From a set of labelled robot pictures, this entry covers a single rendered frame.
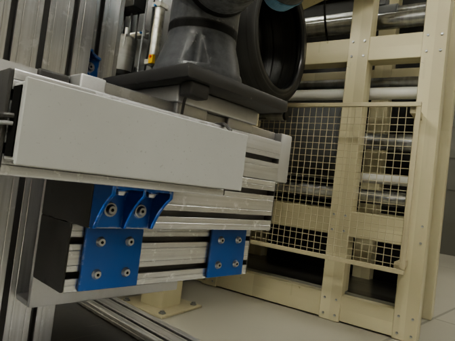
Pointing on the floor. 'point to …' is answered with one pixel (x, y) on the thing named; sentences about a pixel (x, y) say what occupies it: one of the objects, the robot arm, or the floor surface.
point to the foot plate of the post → (162, 308)
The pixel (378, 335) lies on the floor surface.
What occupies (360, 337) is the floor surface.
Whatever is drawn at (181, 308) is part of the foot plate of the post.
